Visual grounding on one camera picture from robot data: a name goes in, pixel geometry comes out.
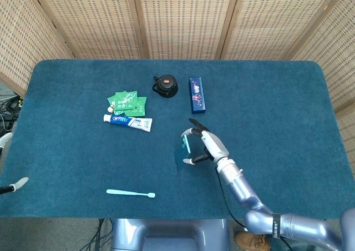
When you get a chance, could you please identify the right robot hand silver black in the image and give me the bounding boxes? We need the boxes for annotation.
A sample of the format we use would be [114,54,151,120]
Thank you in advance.
[181,118,230,165]

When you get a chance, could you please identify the smartphone with teal case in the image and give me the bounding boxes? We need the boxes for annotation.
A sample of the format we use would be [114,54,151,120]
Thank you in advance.
[174,133,192,170]

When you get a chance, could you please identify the blue rectangular carton box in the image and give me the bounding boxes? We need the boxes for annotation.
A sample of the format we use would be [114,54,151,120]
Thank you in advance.
[189,77,207,114]

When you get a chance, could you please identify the teal table cloth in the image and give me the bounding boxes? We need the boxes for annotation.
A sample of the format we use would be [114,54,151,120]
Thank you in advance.
[0,58,355,219]

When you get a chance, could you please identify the green sachet small print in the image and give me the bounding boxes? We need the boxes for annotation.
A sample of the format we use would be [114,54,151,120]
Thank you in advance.
[125,96,148,117]

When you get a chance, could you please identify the white blue toothpaste tube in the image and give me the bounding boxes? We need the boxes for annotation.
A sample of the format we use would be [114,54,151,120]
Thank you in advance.
[103,114,153,133]

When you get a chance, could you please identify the blue-grey robot torso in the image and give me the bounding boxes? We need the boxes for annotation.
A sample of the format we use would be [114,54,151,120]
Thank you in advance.
[110,218,231,251]

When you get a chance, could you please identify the light blue toothbrush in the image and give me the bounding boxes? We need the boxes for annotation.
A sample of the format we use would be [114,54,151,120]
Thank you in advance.
[106,189,156,199]

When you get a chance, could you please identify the brown leather shoe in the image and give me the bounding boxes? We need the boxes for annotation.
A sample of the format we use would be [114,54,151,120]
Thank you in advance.
[235,230,272,251]

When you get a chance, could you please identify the green sachet large white print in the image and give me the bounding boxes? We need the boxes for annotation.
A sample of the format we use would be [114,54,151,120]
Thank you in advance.
[107,91,139,111]

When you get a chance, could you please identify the woven bamboo screen panel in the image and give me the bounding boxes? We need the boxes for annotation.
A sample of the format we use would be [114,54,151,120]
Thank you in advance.
[132,0,242,59]
[215,0,343,61]
[285,0,355,174]
[0,0,75,96]
[27,0,149,59]

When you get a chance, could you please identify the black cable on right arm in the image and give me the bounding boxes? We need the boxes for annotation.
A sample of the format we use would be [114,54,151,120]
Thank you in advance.
[215,166,291,251]

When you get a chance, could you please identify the black cables under table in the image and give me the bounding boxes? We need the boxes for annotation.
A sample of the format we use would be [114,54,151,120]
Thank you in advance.
[82,218,115,251]

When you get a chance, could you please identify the black floor cable bundle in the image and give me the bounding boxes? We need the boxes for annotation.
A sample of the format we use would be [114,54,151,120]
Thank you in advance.
[0,94,24,137]

